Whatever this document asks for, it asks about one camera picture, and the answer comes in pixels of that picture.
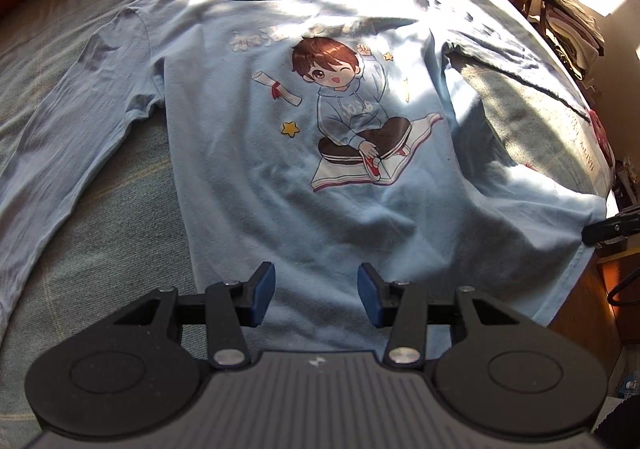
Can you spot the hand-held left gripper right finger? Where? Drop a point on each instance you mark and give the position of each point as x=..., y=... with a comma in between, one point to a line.
x=371, y=296

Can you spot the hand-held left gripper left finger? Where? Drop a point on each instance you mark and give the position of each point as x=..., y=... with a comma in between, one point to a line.
x=264, y=296

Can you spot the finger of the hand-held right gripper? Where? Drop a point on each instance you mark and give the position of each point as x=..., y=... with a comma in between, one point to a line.
x=607, y=230

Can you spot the light blue cartoon print shirt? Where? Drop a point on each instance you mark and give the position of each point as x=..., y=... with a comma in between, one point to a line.
x=225, y=179

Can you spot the pile of folded clothes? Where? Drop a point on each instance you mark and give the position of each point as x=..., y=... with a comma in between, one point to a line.
x=575, y=34

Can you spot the wooden cabinet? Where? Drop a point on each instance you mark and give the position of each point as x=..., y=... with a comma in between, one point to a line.
x=620, y=314

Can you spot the red printed bag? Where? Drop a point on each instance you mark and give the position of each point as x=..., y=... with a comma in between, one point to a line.
x=602, y=139

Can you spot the grey bed sheet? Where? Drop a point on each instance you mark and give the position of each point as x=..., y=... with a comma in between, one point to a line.
x=125, y=254

